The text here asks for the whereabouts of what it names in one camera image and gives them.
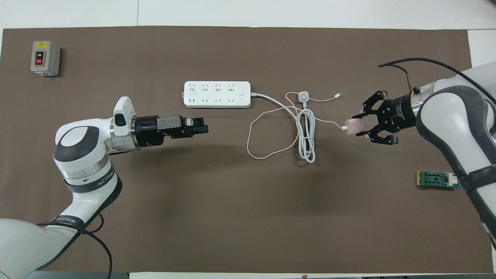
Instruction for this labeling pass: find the grey on-off switch box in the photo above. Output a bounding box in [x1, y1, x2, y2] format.
[31, 41, 61, 77]

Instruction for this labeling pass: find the white power cord with plug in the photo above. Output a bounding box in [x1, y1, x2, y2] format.
[250, 90, 316, 164]

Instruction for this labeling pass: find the pink charger adapter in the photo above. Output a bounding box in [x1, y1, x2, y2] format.
[341, 118, 369, 136]

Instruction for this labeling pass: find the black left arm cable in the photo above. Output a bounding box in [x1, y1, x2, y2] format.
[36, 211, 113, 279]

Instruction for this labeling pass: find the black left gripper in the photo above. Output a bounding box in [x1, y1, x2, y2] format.
[135, 115, 209, 148]

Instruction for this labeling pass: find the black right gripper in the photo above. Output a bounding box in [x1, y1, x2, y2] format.
[356, 90, 423, 145]

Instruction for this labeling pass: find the white power strip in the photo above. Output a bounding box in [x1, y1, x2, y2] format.
[183, 81, 251, 109]

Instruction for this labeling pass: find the brown table mat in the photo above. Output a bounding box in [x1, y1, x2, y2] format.
[0, 26, 494, 274]

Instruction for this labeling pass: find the pink charging cable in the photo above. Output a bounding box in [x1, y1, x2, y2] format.
[247, 91, 348, 160]

